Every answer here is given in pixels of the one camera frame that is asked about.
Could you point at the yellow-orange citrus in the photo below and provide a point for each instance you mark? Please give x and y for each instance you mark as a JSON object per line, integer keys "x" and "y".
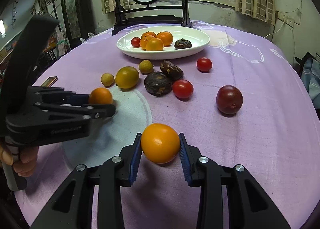
{"x": 160, "y": 143}

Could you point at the dark oblong passion fruit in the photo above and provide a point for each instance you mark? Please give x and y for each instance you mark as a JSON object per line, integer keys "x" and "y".
{"x": 171, "y": 71}

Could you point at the large orange mandarin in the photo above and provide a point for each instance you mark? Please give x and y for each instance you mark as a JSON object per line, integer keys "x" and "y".
{"x": 166, "y": 37}

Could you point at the person's left hand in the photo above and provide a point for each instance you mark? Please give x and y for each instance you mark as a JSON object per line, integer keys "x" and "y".
{"x": 26, "y": 166}

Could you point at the small mandarin orange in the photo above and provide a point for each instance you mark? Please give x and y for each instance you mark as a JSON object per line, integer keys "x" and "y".
{"x": 148, "y": 33}

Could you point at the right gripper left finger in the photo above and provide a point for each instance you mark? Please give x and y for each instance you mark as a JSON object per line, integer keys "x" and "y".
{"x": 71, "y": 205}

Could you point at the purple patterned tablecloth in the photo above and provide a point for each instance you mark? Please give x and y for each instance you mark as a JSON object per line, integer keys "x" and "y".
{"x": 275, "y": 135}

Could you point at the blue clothes pile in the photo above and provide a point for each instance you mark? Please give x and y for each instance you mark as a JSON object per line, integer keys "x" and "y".
{"x": 310, "y": 78}

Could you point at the white oval plate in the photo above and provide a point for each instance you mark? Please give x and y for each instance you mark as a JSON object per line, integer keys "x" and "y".
{"x": 198, "y": 39}

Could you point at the small yellow-green kumquat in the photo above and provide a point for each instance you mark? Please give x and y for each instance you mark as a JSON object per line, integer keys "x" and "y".
{"x": 107, "y": 79}
{"x": 146, "y": 67}

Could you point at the smartphone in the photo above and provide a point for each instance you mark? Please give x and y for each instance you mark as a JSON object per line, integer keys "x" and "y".
{"x": 50, "y": 81}

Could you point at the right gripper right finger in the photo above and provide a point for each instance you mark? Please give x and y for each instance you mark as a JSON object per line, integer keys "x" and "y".
{"x": 230, "y": 196}

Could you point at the dark wooden cabinet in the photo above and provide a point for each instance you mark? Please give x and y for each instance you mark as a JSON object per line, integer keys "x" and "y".
{"x": 78, "y": 20}

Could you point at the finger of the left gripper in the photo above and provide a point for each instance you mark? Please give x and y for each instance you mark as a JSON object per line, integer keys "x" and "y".
{"x": 52, "y": 115}
{"x": 58, "y": 96}

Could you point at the dark red plum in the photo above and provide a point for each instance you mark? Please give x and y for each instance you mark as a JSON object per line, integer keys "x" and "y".
{"x": 229, "y": 100}

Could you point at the large yellow-green citrus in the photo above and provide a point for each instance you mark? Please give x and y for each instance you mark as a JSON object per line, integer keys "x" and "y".
{"x": 127, "y": 77}

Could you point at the red cherry tomato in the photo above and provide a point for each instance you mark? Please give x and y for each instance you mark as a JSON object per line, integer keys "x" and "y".
{"x": 182, "y": 89}
{"x": 135, "y": 42}
{"x": 204, "y": 64}

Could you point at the dark wrinkled passion fruit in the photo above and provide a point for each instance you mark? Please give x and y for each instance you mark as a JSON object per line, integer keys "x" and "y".
{"x": 157, "y": 84}

